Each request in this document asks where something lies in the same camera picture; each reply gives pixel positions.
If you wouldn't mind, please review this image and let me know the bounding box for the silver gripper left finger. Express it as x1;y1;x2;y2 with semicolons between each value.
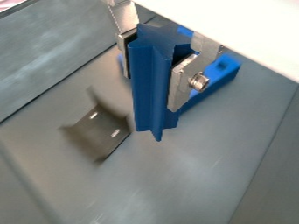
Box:
103;0;139;79

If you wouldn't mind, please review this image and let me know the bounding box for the blue star-shaped peg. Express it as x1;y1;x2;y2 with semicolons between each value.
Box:
128;23;194;141

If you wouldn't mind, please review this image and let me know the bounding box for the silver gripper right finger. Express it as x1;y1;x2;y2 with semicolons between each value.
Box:
167;32;222;112

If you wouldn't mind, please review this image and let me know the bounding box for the dark curved holder stand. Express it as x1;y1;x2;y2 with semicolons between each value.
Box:
60;87;132;164

